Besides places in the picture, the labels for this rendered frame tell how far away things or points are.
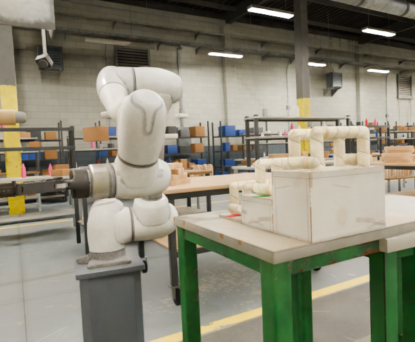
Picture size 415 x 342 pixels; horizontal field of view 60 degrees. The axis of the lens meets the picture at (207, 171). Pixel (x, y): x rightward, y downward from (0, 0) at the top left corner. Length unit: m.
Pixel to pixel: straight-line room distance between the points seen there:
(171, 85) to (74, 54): 11.06
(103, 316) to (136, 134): 0.98
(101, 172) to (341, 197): 0.60
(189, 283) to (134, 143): 0.66
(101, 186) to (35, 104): 11.11
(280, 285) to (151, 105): 0.51
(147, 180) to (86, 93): 11.34
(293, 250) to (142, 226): 0.87
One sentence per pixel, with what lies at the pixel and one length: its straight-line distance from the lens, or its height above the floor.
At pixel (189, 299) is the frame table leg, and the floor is 0.64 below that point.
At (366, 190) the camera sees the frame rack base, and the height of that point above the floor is 1.04.
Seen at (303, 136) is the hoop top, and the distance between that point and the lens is 0.99.
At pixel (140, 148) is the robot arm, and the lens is 0.84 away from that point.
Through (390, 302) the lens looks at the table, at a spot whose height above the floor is 0.69.
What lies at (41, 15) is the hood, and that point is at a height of 1.41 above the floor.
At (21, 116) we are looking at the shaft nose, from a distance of 0.83.
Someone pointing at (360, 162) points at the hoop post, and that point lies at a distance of 1.04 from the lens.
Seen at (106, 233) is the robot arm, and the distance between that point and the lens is 1.58.
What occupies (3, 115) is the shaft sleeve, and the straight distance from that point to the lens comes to 0.83.
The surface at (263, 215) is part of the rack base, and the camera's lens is 1.04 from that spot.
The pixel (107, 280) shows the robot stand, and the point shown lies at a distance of 1.58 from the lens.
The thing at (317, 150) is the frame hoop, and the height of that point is 1.15.
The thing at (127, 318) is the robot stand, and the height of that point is 0.48.
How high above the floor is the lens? 1.16
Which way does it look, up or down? 3 degrees down
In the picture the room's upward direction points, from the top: 3 degrees counter-clockwise
